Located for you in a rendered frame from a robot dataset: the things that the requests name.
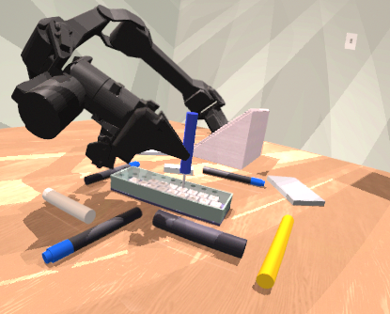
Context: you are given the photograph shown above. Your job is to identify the white cylinder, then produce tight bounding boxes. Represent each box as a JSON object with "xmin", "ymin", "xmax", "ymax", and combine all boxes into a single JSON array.
[{"xmin": 42, "ymin": 188, "xmax": 96, "ymax": 224}]

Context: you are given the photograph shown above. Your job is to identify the yellow cylinder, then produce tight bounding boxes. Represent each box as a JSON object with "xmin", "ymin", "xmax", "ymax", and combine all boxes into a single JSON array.
[{"xmin": 257, "ymin": 214, "xmax": 294, "ymax": 289}]

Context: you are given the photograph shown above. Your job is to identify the dark grey cylinder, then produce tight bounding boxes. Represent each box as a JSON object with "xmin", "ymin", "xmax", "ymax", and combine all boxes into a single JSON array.
[{"xmin": 152, "ymin": 210, "xmax": 247, "ymax": 259}]

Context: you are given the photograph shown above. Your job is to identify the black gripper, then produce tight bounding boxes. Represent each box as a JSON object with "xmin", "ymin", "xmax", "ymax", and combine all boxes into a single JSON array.
[{"xmin": 88, "ymin": 78, "xmax": 190, "ymax": 164}]

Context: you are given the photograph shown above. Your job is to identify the blue stylus with silver tip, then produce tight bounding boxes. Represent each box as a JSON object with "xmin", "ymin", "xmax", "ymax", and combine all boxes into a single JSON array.
[{"xmin": 179, "ymin": 112, "xmax": 198, "ymax": 189}]

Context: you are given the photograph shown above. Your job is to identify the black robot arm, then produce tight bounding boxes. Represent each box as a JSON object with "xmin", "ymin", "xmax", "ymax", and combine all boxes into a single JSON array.
[{"xmin": 11, "ymin": 5, "xmax": 229, "ymax": 170}]

